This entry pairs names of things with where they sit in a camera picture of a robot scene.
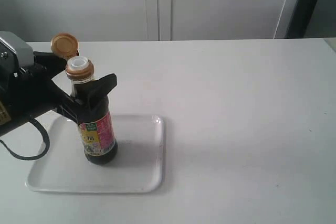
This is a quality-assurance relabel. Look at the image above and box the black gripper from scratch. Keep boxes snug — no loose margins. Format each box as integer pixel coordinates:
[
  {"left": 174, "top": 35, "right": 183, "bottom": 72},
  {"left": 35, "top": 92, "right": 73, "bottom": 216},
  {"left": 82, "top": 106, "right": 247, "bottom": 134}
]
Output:
[{"left": 1, "top": 51, "right": 117, "bottom": 135}]

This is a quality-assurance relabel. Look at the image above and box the dark soy sauce bottle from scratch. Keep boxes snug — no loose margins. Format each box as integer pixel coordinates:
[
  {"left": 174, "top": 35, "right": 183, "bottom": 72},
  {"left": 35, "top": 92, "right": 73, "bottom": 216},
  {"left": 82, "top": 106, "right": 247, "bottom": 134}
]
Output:
[{"left": 51, "top": 33, "right": 118, "bottom": 165}]

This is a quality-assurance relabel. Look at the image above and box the white plastic tray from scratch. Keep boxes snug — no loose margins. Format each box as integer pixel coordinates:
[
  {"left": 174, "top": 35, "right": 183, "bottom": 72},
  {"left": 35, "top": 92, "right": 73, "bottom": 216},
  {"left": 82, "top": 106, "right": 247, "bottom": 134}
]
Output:
[{"left": 26, "top": 114, "right": 165, "bottom": 194}]

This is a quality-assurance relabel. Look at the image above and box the black cable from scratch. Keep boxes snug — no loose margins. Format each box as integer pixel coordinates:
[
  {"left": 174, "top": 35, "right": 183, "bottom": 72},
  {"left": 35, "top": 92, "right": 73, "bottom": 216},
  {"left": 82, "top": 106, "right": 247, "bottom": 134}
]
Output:
[{"left": 0, "top": 119, "right": 50, "bottom": 161}]

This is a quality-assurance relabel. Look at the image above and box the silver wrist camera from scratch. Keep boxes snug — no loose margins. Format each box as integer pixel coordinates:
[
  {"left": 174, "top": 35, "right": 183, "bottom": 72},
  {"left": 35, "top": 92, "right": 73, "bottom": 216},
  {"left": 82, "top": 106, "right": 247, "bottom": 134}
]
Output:
[{"left": 1, "top": 31, "right": 34, "bottom": 67}]

